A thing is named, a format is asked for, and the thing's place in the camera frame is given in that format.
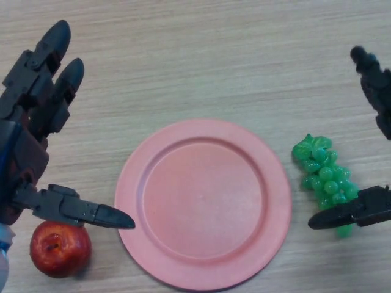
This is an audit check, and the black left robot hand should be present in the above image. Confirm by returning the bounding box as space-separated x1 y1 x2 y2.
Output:
0 20 136 230

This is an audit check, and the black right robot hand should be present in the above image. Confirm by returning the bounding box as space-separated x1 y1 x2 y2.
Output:
307 46 391 230

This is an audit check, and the green grape bunch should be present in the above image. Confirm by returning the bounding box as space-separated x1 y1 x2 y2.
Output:
291 133 359 239

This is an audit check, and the pink round plate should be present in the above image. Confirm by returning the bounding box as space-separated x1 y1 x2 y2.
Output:
114 118 291 291

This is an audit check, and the red apple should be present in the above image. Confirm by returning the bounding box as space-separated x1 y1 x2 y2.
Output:
29 221 92 278

